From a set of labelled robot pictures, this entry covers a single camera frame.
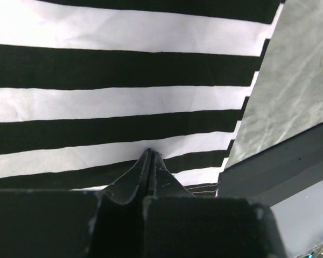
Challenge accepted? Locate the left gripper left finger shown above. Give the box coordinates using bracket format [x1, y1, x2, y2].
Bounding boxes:
[0, 150, 151, 257]

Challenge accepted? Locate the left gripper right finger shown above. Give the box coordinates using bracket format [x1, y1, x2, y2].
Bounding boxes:
[143, 153, 286, 257]

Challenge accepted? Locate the black white striped top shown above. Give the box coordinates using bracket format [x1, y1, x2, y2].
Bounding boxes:
[0, 1, 285, 196]

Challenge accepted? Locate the black base beam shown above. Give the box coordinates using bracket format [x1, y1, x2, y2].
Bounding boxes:
[217, 123, 323, 206]

